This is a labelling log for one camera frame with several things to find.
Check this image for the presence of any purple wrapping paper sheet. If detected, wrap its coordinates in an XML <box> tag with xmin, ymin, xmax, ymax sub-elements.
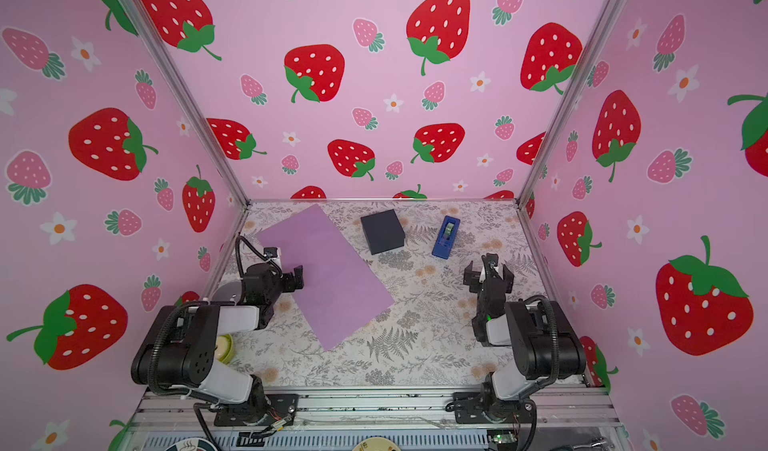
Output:
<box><xmin>256</xmin><ymin>205</ymin><xmax>394</xmax><ymax>351</ymax></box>

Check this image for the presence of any dark grey gift box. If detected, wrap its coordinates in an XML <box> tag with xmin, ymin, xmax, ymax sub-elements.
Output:
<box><xmin>360</xmin><ymin>209</ymin><xmax>405</xmax><ymax>255</ymax></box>

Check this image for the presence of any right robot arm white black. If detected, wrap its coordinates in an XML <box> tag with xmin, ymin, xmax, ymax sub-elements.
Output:
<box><xmin>446</xmin><ymin>254</ymin><xmax>587</xmax><ymax>424</ymax></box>

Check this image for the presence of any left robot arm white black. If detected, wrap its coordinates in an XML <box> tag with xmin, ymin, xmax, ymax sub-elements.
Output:
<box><xmin>130</xmin><ymin>236</ymin><xmax>304</xmax><ymax>434</ymax></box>

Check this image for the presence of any blue tape dispenser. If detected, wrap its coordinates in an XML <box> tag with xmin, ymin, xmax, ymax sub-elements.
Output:
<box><xmin>432</xmin><ymin>216</ymin><xmax>460</xmax><ymax>260</ymax></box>

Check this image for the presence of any yellow-green tape roll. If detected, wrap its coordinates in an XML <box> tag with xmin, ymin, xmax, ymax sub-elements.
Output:
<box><xmin>214</xmin><ymin>334</ymin><xmax>235</xmax><ymax>365</ymax></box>

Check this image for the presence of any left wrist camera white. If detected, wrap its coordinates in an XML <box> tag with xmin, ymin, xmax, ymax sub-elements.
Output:
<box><xmin>263</xmin><ymin>247</ymin><xmax>279</xmax><ymax>261</ymax></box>

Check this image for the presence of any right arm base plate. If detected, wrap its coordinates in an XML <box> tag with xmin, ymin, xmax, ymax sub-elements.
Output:
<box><xmin>445</xmin><ymin>391</ymin><xmax>535</xmax><ymax>424</ymax></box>

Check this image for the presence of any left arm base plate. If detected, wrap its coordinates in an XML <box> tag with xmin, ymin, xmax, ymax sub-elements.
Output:
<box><xmin>214</xmin><ymin>393</ymin><xmax>299</xmax><ymax>427</ymax></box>

